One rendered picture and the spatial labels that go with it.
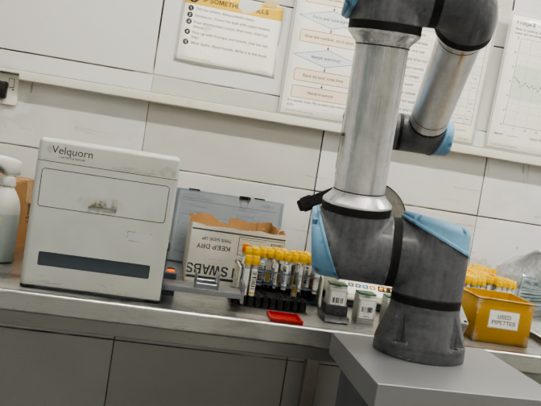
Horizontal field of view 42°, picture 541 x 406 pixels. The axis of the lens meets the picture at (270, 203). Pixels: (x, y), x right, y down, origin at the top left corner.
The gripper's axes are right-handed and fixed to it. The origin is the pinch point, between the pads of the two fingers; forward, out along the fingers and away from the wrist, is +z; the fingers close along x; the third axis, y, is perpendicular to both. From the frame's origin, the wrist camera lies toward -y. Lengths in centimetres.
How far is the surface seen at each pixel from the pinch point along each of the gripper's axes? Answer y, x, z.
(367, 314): 10.5, 1.1, 10.2
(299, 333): -0.7, -14.8, 13.8
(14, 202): -70, -16, -2
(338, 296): 4.1, -2.7, 7.0
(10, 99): -99, 16, -26
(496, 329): 38.2, 9.6, 9.0
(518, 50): 35, 72, -65
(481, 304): 34.2, 8.2, 4.0
